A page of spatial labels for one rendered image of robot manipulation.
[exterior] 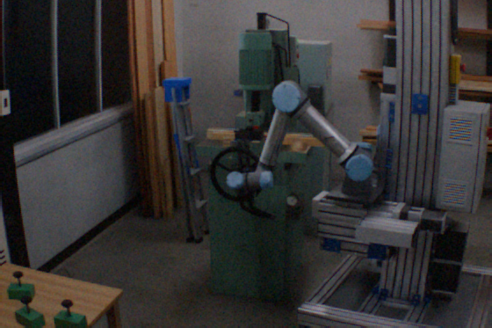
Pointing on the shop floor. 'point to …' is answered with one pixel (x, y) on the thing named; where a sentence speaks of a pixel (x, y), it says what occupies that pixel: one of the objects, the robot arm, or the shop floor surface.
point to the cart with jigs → (54, 301)
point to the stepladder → (179, 91)
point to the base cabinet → (255, 243)
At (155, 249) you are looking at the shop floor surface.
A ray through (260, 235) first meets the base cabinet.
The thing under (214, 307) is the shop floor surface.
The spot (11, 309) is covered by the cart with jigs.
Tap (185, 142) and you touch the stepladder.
